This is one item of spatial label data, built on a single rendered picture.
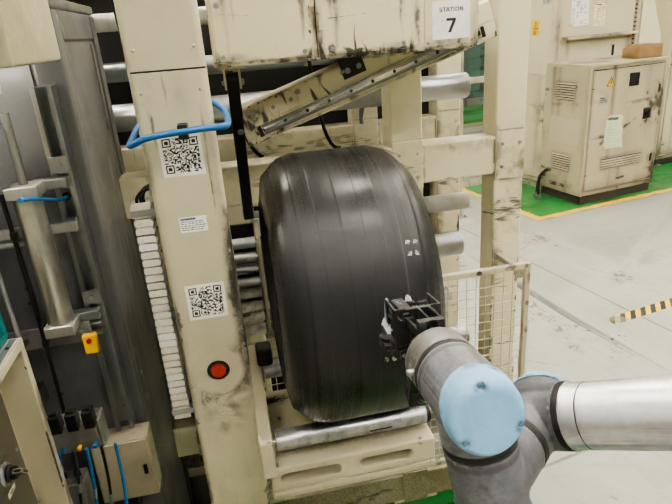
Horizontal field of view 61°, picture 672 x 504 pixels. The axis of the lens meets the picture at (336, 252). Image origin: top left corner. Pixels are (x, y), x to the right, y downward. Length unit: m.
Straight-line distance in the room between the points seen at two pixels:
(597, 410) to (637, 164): 5.50
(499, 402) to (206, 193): 0.66
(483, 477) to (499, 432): 0.07
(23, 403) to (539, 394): 0.82
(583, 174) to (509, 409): 5.14
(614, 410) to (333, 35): 0.94
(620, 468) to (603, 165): 3.69
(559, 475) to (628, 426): 1.82
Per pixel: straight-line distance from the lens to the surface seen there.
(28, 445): 1.17
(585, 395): 0.79
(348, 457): 1.28
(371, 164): 1.11
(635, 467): 2.70
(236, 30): 1.31
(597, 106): 5.69
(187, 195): 1.09
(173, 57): 1.05
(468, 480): 0.73
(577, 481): 2.57
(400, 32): 1.38
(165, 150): 1.07
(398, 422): 1.29
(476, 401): 0.65
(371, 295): 0.99
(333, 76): 1.48
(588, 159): 5.74
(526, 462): 0.77
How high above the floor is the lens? 1.70
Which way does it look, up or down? 21 degrees down
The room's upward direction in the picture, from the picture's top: 4 degrees counter-clockwise
